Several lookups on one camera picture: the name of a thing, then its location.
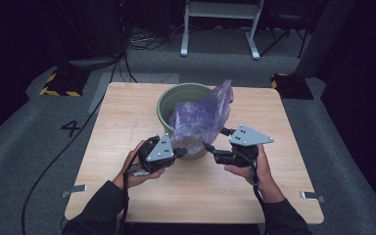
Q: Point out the person's left hand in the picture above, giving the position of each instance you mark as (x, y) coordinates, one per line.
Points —
(132, 174)

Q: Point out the grey column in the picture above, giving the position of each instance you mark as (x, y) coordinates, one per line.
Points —
(323, 36)

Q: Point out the metal table bracket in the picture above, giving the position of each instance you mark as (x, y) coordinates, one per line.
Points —
(311, 196)
(75, 190)

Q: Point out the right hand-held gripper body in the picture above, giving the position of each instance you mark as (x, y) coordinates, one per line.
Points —
(244, 140)

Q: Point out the purple plastic trash bag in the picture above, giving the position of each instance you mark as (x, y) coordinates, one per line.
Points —
(199, 120)

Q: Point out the black yellow striped stand base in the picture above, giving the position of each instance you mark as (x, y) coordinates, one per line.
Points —
(63, 83)
(292, 86)

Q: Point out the green plastic trash bin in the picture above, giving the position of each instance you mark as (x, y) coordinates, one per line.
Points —
(171, 98)

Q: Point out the black tripod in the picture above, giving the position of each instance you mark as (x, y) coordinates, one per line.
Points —
(285, 37)

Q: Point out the white metal desk frame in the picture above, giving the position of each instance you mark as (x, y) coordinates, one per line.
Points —
(222, 9)

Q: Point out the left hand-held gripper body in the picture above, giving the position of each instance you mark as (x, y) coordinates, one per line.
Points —
(160, 153)

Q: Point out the person's right hand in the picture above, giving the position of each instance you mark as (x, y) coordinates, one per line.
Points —
(264, 173)

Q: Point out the dark equipment stand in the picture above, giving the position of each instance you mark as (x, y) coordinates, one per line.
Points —
(94, 29)

